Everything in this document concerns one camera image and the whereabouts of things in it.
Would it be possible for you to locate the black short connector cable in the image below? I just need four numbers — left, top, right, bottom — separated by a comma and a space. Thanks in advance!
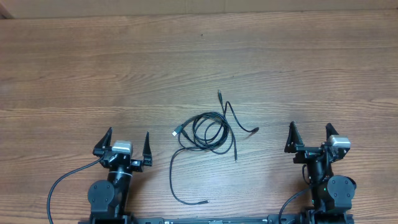
217, 90, 260, 134

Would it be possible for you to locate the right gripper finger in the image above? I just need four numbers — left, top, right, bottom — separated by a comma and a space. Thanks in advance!
325, 123, 339, 141
284, 121, 304, 153

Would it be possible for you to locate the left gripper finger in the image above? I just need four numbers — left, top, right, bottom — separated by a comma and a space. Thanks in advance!
94, 127, 113, 149
142, 132, 152, 166

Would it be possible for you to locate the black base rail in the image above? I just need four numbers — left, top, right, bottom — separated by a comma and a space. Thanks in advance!
78, 214, 355, 224

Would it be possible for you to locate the black USB cable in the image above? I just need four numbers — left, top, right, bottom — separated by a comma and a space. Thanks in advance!
172, 111, 231, 152

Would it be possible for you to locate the thin black barrel cable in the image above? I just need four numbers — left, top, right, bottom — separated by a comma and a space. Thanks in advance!
169, 102, 238, 206

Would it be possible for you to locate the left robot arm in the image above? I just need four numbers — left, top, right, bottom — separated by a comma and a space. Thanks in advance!
88, 128, 152, 223

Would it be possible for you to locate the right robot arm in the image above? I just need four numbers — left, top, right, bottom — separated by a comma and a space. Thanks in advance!
278, 122, 357, 224

